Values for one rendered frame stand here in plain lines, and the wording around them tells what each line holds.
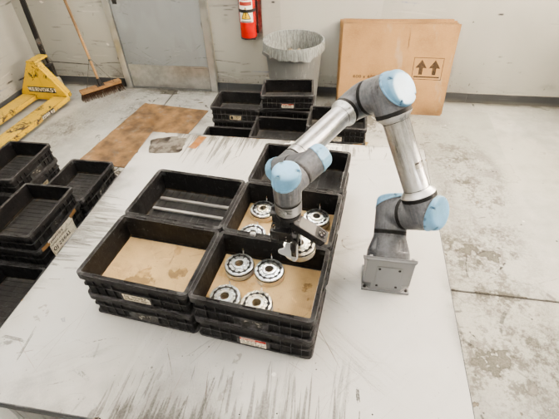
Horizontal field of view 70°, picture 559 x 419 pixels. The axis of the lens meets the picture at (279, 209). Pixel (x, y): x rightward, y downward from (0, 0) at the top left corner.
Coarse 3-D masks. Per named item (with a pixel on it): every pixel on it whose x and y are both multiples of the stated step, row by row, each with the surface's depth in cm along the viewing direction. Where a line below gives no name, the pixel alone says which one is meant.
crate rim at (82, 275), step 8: (128, 216) 150; (136, 216) 150; (168, 224) 146; (176, 224) 146; (184, 224) 146; (112, 232) 144; (216, 232) 142; (104, 240) 141; (96, 248) 138; (208, 248) 137; (88, 256) 135; (200, 264) 131; (80, 272) 130; (88, 280) 130; (96, 280) 129; (104, 280) 128; (112, 280) 127; (120, 280) 127; (192, 280) 126; (128, 288) 127; (136, 288) 126; (144, 288) 125; (152, 288) 124; (160, 288) 124; (168, 296) 124; (176, 296) 123; (184, 296) 122
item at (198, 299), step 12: (216, 240) 139; (264, 240) 139; (204, 264) 131; (324, 264) 131; (324, 276) 126; (192, 288) 124; (192, 300) 122; (204, 300) 120; (216, 300) 120; (240, 312) 119; (252, 312) 118; (264, 312) 117; (276, 312) 116; (312, 312) 116; (300, 324) 115; (312, 324) 115
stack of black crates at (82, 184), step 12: (72, 168) 261; (84, 168) 263; (96, 168) 261; (108, 168) 252; (60, 180) 250; (72, 180) 260; (84, 180) 260; (96, 180) 242; (108, 180) 254; (84, 192) 251; (96, 192) 243; (84, 204) 233
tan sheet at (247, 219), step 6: (252, 204) 168; (246, 216) 163; (330, 216) 161; (246, 222) 160; (252, 222) 160; (258, 222) 160; (270, 222) 160; (330, 222) 159; (240, 228) 158; (264, 228) 157; (330, 228) 156
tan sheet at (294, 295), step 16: (224, 272) 141; (288, 272) 140; (304, 272) 140; (320, 272) 140; (240, 288) 135; (256, 288) 135; (272, 288) 135; (288, 288) 135; (304, 288) 135; (288, 304) 130; (304, 304) 130
